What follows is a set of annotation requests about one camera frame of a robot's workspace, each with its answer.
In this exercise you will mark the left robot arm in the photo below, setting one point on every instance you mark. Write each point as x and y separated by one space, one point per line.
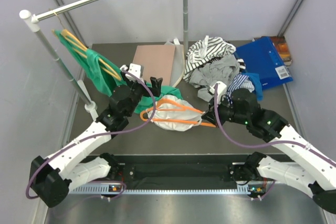
52 178

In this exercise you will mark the blue cloth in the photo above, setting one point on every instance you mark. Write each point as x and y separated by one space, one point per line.
258 87

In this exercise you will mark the green tank top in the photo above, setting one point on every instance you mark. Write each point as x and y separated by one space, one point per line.
104 74

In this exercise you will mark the blue folder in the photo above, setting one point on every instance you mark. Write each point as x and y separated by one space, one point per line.
261 57

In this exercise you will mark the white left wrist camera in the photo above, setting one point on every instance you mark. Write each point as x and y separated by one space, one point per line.
132 72

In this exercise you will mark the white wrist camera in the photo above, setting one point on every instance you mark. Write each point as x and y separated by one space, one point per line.
132 72
220 88

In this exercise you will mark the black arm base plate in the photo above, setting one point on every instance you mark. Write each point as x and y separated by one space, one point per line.
225 167

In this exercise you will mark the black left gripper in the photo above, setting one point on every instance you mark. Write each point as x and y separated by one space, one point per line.
155 84

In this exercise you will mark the grey shirt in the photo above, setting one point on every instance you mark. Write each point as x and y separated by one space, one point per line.
223 70

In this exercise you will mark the orange clothes hanger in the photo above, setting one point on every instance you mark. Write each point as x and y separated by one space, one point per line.
173 116

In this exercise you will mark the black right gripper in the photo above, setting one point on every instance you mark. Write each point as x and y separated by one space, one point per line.
210 114

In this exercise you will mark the striped black white shirt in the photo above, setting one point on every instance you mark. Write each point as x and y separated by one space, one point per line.
205 51

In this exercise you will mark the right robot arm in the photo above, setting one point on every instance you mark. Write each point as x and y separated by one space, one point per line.
313 173

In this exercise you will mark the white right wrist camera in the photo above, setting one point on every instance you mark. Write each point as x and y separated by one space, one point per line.
220 88

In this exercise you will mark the white tank top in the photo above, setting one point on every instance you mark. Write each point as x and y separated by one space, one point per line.
176 116

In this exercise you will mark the blue striped shirt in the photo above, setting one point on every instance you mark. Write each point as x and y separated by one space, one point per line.
238 82

